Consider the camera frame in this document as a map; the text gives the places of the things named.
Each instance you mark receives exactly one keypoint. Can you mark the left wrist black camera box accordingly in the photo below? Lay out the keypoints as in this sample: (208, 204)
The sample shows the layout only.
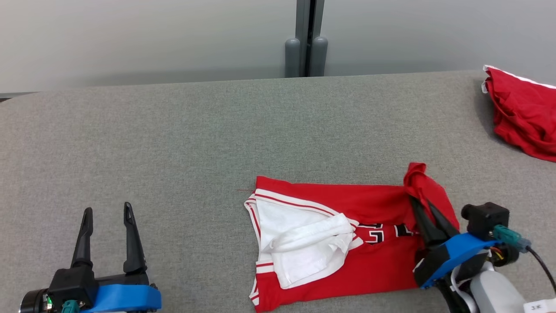
(71, 282)

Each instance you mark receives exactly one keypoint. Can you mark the red shorts white trim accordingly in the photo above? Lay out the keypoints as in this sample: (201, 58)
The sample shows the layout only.
(521, 113)

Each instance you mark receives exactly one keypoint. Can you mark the grey cylindrical post bumper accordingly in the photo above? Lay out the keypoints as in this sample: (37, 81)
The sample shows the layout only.
(319, 56)
(292, 58)

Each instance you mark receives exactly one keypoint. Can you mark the red white printed jersey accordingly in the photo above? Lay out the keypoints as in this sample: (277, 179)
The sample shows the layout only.
(373, 269)

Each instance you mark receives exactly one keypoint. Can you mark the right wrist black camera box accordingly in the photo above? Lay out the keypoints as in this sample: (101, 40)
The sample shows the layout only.
(488, 219)

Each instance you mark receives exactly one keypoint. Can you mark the dark grey window frame post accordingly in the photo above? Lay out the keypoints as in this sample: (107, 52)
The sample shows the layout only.
(302, 17)

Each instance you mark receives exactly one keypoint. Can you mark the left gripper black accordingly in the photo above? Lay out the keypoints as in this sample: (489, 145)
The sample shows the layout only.
(32, 302)

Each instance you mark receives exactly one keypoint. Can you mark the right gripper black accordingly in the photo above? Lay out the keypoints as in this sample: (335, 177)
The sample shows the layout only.
(506, 256)

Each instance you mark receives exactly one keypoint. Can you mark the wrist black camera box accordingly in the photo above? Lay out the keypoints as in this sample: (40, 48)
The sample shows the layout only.
(71, 282)
(488, 219)

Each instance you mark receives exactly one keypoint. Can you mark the left gripper blue camera mount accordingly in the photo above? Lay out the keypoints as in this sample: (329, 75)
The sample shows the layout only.
(126, 298)

